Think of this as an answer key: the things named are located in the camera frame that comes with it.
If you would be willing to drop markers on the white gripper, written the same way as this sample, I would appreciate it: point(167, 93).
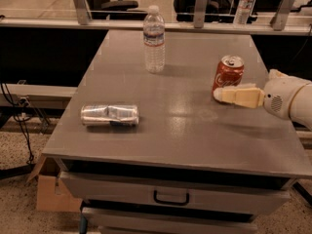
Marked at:
point(280, 97)

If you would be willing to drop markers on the red coke can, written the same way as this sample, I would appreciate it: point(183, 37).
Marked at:
point(229, 72)

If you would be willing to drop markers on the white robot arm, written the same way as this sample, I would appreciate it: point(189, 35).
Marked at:
point(301, 107)

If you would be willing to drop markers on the crushed silver can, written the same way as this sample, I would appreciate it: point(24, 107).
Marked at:
point(103, 114)

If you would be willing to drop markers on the background water bottle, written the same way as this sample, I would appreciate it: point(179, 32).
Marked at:
point(243, 11)

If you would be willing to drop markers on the clear water bottle on table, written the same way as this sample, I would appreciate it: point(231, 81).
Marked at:
point(154, 40)

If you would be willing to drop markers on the black office chair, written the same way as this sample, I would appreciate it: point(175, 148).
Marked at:
point(100, 9)

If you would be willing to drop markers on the grey top drawer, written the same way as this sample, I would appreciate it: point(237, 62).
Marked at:
point(206, 197)

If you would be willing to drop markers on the grey drawer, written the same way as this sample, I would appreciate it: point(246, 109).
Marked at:
point(206, 197)
point(122, 222)

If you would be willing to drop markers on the grey lower drawer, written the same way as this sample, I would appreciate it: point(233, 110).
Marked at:
point(122, 222)

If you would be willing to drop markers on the grey side shelf left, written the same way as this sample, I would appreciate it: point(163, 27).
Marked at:
point(52, 97)

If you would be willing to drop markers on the cardboard box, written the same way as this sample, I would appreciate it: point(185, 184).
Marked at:
point(52, 194)

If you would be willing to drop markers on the black drawer handle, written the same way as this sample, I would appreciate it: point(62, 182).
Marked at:
point(171, 199)

